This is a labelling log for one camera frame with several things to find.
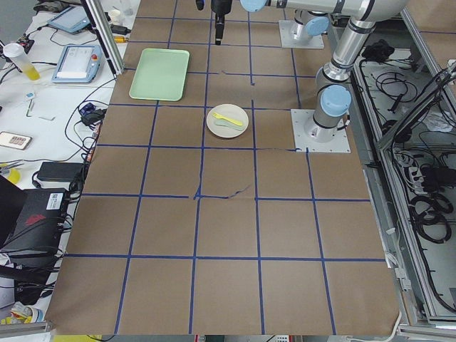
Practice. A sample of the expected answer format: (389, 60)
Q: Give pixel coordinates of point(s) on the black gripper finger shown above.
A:
(219, 28)

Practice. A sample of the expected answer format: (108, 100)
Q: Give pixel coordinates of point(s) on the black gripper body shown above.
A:
(221, 6)

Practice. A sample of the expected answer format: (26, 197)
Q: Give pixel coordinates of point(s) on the cream round plate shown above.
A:
(230, 111)

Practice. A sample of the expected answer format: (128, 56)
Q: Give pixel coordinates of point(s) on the yellow plastic fork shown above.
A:
(219, 116)

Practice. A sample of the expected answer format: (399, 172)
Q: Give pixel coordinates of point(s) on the pale green plastic spoon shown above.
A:
(221, 122)

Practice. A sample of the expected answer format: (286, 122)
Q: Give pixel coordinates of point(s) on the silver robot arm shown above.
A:
(333, 97)
(308, 24)

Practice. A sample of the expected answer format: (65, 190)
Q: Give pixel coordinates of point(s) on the green plastic tray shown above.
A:
(160, 75)

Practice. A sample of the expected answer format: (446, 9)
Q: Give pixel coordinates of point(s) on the white paper cup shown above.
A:
(116, 17)

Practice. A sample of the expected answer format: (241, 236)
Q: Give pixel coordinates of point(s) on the far teach pendant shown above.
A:
(71, 20)

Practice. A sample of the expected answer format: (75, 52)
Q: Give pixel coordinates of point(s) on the teach pendant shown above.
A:
(71, 20)
(78, 64)

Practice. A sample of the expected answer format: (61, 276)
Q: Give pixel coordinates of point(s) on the near teach pendant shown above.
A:
(78, 64)

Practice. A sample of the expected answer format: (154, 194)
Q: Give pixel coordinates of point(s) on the bottle with yellow liquid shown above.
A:
(16, 53)

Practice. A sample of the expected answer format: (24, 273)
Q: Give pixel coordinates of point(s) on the black power brick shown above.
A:
(59, 171)

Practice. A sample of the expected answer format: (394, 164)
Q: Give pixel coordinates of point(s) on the smartphone with case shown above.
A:
(14, 141)

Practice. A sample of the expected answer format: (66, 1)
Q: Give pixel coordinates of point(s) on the black computer box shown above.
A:
(31, 227)

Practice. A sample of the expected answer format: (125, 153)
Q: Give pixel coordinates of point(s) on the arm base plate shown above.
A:
(309, 137)
(288, 42)

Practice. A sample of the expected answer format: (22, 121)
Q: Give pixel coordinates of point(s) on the aluminium frame post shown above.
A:
(100, 25)

